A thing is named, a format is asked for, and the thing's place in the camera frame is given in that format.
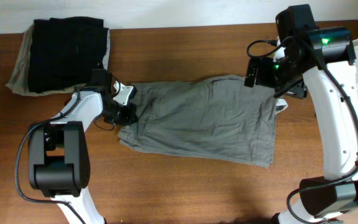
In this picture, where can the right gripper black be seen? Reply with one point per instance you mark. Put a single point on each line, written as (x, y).
(253, 72)

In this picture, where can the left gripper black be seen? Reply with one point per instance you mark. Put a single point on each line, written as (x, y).
(127, 115)

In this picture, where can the grey shorts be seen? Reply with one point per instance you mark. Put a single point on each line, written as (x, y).
(217, 118)

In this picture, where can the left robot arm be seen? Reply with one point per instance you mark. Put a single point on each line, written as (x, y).
(59, 162)

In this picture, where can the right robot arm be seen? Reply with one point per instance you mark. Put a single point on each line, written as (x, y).
(325, 61)

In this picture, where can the black folded garment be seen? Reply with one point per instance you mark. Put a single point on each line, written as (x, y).
(64, 52)

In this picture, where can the beige folded garment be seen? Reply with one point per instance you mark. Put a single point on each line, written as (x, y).
(18, 83)

